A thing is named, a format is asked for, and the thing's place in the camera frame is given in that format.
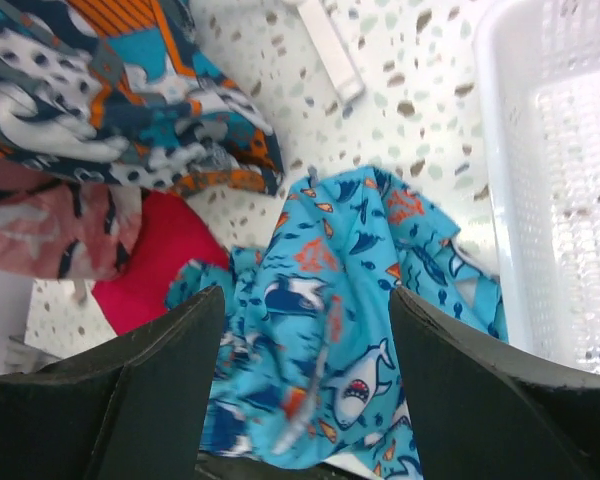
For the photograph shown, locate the blue shark print shorts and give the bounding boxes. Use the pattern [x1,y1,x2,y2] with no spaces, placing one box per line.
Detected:
[165,167,507,479]

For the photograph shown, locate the navy orange pirate print shorts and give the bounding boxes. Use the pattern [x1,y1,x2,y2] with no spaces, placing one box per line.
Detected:
[0,0,284,195]

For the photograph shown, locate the white plastic basket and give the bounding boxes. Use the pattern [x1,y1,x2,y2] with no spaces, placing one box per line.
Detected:
[474,1,600,374]

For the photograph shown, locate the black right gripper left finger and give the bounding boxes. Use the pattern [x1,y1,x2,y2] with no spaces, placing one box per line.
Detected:
[0,287,224,479]

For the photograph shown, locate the red folded cloth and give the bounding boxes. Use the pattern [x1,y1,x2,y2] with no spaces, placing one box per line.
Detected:
[92,192,228,335]

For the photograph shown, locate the pink shark print shorts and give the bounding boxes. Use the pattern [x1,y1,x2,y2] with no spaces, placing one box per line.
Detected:
[0,158,142,280]

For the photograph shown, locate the white clothes rack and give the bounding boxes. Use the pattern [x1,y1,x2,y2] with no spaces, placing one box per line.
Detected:
[285,0,365,105]

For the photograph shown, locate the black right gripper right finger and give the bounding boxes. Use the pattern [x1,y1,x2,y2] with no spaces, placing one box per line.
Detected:
[389,287,600,479]

